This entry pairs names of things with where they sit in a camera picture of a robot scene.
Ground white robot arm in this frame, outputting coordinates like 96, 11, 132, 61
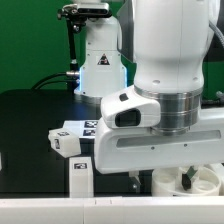
94, 0, 224, 196

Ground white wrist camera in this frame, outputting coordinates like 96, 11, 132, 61
101, 86, 161, 129

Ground white front wall rail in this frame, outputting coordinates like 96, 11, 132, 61
0, 197, 224, 224

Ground white marker sheet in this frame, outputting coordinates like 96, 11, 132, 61
63, 120, 98, 139

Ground white round stool seat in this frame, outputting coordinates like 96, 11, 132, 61
151, 167, 221, 197

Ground black cables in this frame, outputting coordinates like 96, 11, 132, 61
31, 71, 81, 90

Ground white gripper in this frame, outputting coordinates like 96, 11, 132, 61
94, 108, 224, 193

